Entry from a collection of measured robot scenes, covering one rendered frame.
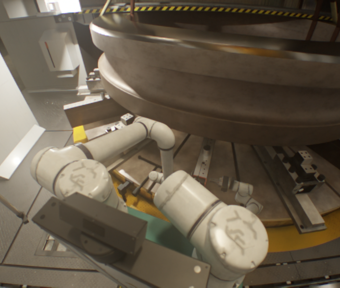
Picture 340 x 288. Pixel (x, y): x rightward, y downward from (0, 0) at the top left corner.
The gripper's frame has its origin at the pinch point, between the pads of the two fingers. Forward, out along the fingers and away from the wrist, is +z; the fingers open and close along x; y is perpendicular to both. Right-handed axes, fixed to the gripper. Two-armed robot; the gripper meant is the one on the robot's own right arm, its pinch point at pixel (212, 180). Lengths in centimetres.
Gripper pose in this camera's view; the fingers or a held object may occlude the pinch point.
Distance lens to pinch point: 158.2
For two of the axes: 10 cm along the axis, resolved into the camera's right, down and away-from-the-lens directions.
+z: -9.5, -2.1, 2.3
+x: 3.1, -6.4, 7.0
